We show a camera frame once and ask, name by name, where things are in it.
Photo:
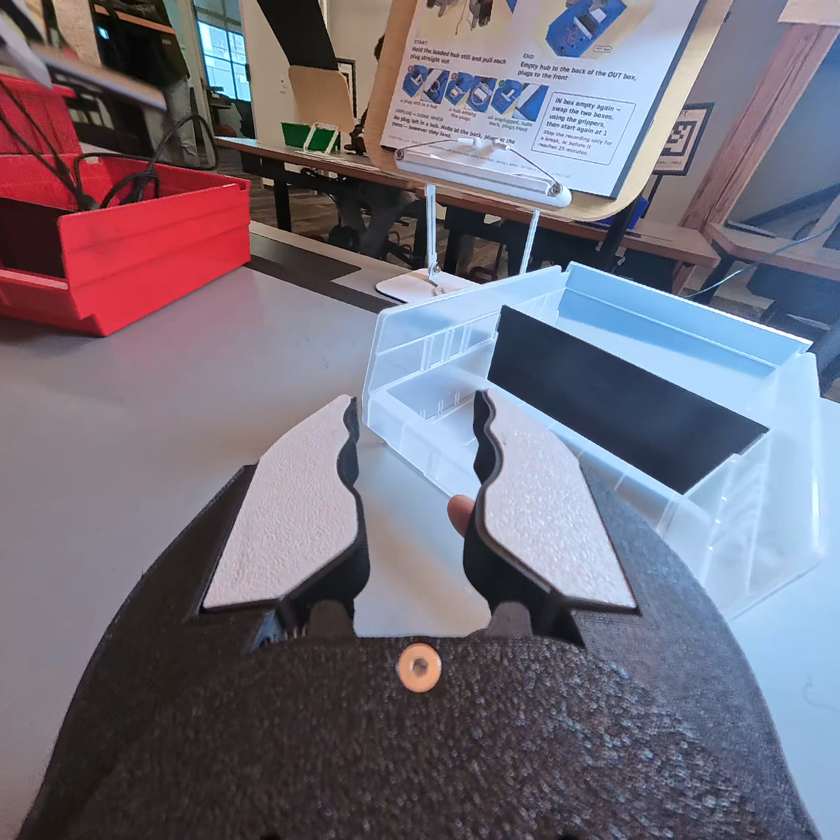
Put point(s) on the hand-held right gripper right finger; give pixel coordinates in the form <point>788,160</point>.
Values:
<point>551,525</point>

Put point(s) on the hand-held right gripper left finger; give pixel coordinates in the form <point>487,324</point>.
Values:
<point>289,525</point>

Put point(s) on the clear plastic bin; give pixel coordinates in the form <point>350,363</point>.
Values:
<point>754,525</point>

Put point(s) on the red plastic bin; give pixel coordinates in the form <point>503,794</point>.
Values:
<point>151,262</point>

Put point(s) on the person's right hand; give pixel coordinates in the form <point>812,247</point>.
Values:
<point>461,515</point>

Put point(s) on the black bin divider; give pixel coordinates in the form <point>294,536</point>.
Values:
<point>623,400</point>

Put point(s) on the long wooden desk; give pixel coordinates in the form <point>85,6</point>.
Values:
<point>656,239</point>

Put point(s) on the small wooden board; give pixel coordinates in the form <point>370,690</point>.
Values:
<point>321,98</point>

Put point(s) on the window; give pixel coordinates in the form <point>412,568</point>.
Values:
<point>223,59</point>

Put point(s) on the printed wall marker tag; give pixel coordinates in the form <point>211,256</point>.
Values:
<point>689,138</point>

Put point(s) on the wooden post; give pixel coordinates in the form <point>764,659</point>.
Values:
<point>754,131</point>

